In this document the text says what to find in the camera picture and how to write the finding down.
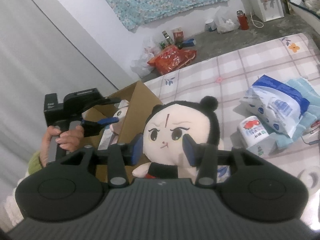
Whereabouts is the black haired plush doll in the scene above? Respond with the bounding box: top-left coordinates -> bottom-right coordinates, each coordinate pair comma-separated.
132,96 -> 224,181

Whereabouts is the blue white tissue pack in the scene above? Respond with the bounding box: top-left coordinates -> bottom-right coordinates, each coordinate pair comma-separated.
240,75 -> 303,137

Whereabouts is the person's left hand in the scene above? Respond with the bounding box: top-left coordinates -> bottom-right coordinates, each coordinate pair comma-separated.
39,125 -> 84,167

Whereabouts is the brown cardboard box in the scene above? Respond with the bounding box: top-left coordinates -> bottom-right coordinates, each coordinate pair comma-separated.
82,81 -> 162,150

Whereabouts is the white curtain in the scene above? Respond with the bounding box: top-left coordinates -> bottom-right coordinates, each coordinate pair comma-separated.
1,0 -> 115,200

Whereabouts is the red snack bag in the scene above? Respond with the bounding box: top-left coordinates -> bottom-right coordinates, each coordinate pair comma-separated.
148,45 -> 197,75

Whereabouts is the plaid bed sheet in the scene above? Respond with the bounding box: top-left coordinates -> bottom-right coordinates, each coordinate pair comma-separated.
146,34 -> 319,230

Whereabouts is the red drink carton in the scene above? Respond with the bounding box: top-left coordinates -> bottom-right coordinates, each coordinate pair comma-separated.
172,28 -> 184,44

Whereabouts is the blue object on floor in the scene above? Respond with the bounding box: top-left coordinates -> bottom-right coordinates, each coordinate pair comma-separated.
177,38 -> 196,48

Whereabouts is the white cup on floor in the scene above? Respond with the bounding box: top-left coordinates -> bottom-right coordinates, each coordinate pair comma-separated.
205,18 -> 217,31

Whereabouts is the white plastic bag near dispenser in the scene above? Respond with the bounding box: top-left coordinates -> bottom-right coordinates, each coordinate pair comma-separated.
214,8 -> 240,34

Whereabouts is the red thermos bottle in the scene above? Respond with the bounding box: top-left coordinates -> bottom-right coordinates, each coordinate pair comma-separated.
236,10 -> 249,30

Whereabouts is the white water dispenser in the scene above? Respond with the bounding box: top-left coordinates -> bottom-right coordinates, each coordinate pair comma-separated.
250,0 -> 284,22

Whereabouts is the white plastic bag by wall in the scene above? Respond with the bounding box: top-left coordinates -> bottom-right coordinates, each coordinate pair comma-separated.
130,37 -> 161,79

